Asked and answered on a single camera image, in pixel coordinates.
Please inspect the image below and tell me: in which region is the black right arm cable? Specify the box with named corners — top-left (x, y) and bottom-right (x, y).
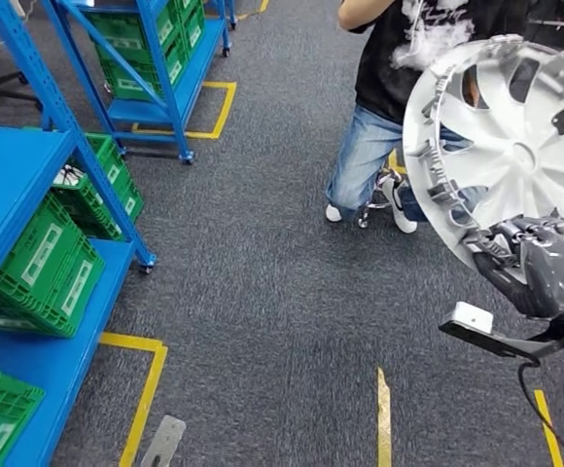
top-left (518, 359), bottom-right (564, 467)

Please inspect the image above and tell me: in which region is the chrome wheeled stool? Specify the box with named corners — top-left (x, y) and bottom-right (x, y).
top-left (357, 165), bottom-right (405, 231)

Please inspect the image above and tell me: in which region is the clear plastic film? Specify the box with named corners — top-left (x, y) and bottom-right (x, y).
top-left (520, 222), bottom-right (564, 317)

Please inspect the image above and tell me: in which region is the person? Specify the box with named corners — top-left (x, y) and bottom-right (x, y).
top-left (325, 0), bottom-right (531, 234)

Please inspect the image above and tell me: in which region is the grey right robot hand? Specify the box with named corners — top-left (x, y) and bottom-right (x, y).
top-left (471, 212), bottom-right (564, 320)

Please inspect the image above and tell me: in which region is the silver plastic wheel hubcap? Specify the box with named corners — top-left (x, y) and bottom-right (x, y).
top-left (402, 33), bottom-right (564, 272)

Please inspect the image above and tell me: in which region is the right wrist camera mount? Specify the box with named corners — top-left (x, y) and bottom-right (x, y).
top-left (439, 301), bottom-right (564, 361)

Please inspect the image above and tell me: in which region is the yellow floor tape outline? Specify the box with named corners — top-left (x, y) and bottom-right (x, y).
top-left (99, 332), bottom-right (169, 467)

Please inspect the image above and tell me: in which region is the yellow floor tape strip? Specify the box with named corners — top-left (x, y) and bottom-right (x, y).
top-left (388, 149), bottom-right (408, 176)

